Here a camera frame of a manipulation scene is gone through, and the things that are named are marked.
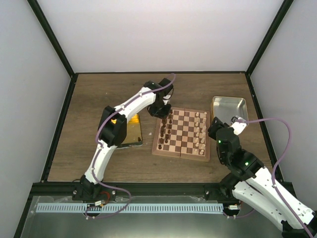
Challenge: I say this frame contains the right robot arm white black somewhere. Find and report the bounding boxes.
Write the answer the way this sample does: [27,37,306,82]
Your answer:
[208,117,317,238]

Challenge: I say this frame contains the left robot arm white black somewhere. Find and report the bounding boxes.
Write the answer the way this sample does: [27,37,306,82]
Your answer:
[80,75,176,200]

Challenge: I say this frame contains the row of white chess pieces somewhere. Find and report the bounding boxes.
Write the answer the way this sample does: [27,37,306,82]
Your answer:
[194,112,207,156]

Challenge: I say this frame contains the wooden chess board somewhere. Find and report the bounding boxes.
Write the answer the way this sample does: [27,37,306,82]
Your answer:
[152,107,211,162]

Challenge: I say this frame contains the gold tin with dark pieces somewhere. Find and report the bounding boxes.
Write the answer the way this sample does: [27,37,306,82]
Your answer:
[117,114,143,149]

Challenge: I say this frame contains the silver tin yellow rim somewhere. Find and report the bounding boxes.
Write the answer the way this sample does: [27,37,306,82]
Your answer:
[211,96,249,124]

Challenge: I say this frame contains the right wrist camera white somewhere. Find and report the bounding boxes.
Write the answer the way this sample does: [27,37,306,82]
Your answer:
[229,116,248,135]

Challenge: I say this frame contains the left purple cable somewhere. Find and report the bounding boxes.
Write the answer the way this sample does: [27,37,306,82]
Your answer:
[84,73,177,220]

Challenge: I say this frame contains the purple cable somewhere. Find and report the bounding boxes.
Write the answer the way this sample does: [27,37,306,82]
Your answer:
[84,73,177,220]
[239,118,315,238]

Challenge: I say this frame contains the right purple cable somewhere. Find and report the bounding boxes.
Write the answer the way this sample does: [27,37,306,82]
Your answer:
[239,118,315,238]

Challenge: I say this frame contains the light blue cable duct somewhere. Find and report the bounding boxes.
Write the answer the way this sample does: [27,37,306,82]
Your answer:
[36,203,223,214]

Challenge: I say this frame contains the black aluminium frame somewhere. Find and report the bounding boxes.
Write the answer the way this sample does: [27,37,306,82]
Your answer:
[13,0,312,238]

